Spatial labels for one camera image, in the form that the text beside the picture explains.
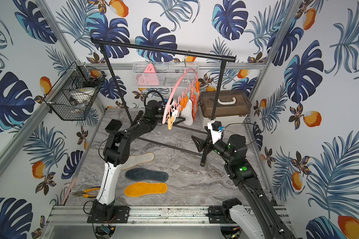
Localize brown lid storage box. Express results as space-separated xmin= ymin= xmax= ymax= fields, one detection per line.
xmin=199 ymin=90 xmax=252 ymax=126

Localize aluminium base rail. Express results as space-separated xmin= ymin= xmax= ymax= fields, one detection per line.
xmin=46 ymin=206 xmax=236 ymax=226

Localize red shoe insole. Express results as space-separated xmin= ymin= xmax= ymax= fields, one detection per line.
xmin=192 ymin=92 xmax=200 ymax=120

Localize pink triangle item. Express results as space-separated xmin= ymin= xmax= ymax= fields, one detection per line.
xmin=136 ymin=63 xmax=160 ymax=87

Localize white shoe insole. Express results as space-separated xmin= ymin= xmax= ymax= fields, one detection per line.
xmin=180 ymin=100 xmax=193 ymax=125

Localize clear wall shelf basket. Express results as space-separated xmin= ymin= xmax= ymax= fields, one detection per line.
xmin=133 ymin=62 xmax=199 ymax=88

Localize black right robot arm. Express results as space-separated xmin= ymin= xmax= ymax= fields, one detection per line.
xmin=191 ymin=134 xmax=296 ymax=239

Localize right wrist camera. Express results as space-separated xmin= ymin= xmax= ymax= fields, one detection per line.
xmin=207 ymin=120 xmax=224 ymax=144

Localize pink clip hanger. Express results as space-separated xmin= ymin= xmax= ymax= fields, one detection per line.
xmin=162 ymin=63 xmax=198 ymax=130

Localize white bowl in basket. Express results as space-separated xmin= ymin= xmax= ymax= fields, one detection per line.
xmin=69 ymin=87 xmax=95 ymax=103

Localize black wire basket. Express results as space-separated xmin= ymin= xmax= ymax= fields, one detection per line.
xmin=44 ymin=62 xmax=106 ymax=121

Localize yellow handled pliers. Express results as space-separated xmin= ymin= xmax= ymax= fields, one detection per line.
xmin=73 ymin=187 xmax=100 ymax=198

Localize small black box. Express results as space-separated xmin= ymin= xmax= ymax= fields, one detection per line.
xmin=105 ymin=119 xmax=122 ymax=134

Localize black garment rack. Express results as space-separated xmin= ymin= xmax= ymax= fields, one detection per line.
xmin=90 ymin=37 xmax=237 ymax=167

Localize orange shoe insole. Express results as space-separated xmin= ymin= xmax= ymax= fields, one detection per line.
xmin=124 ymin=182 xmax=168 ymax=198
xmin=121 ymin=152 xmax=155 ymax=170

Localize dark grey shoe insole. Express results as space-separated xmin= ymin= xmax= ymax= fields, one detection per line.
xmin=125 ymin=168 xmax=169 ymax=183

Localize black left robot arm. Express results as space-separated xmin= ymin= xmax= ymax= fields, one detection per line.
xmin=90 ymin=94 xmax=167 ymax=222

